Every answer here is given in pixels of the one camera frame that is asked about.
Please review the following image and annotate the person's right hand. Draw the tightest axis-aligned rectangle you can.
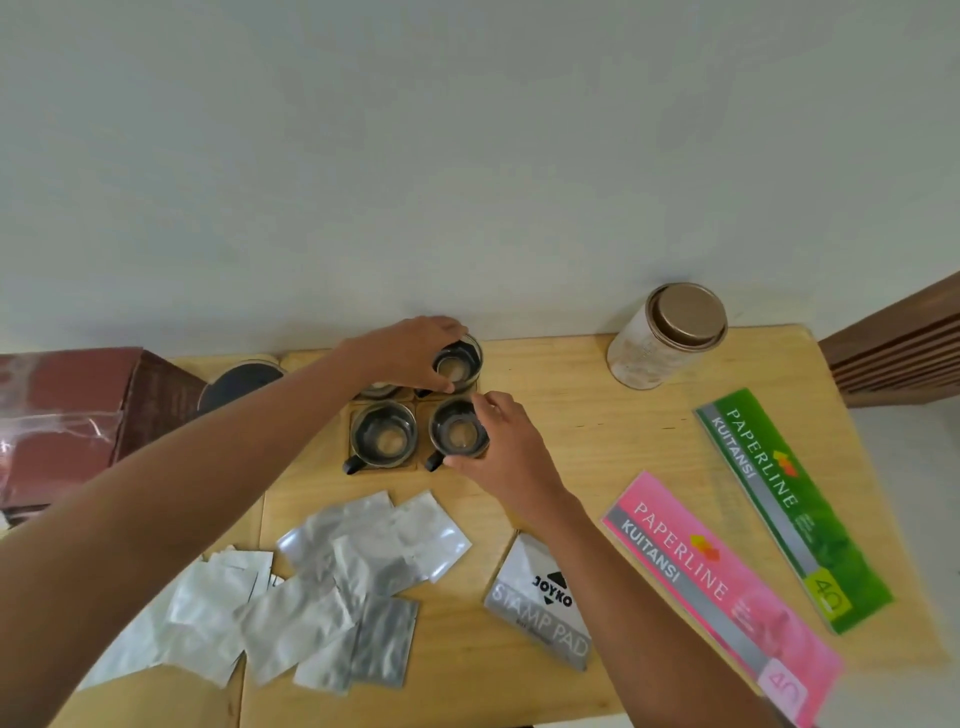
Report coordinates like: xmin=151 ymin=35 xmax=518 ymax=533
xmin=442 ymin=389 xmax=571 ymax=530

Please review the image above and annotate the person's left hand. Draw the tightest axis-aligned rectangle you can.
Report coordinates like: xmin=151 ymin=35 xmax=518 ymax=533
xmin=337 ymin=314 xmax=470 ymax=397

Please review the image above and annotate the wooden coaster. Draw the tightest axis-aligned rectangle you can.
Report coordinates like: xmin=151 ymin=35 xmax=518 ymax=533
xmin=346 ymin=399 xmax=420 ymax=474

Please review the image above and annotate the glass teapot black lid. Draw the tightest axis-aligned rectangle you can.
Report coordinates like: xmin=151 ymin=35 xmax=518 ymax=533
xmin=196 ymin=359 xmax=286 ymax=414

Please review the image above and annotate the white cylindrical jar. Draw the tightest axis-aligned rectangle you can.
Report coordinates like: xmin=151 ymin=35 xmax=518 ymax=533
xmin=605 ymin=299 xmax=714 ymax=391

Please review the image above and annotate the pile of silver foil packets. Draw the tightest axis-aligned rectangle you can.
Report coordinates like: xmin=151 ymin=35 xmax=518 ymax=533
xmin=74 ymin=491 xmax=474 ymax=693

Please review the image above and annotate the gold round jar lid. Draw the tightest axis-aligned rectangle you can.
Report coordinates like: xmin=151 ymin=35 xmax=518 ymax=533
xmin=646 ymin=282 xmax=729 ymax=352

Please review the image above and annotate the red cardboard box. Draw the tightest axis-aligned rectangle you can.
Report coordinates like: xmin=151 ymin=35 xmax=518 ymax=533
xmin=0 ymin=346 xmax=208 ymax=526

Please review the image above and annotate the person's left forearm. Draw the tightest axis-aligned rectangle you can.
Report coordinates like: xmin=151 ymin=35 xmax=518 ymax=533
xmin=0 ymin=348 xmax=369 ymax=728

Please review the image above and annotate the person's right forearm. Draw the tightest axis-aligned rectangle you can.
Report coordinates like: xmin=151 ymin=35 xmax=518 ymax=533
xmin=524 ymin=487 xmax=785 ymax=728

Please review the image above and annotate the grey stamp pad box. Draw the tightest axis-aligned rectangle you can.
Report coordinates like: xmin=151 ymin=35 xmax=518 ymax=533
xmin=483 ymin=530 xmax=594 ymax=673

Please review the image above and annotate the pink receipt book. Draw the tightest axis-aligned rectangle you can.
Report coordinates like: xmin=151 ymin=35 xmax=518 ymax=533
xmin=601 ymin=470 xmax=845 ymax=728

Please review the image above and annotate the green receipt book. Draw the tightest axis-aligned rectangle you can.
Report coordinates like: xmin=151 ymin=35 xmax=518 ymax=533
xmin=693 ymin=387 xmax=895 ymax=637

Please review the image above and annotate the brown slatted wooden door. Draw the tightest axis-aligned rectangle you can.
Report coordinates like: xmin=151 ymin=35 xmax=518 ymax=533
xmin=817 ymin=271 xmax=960 ymax=410

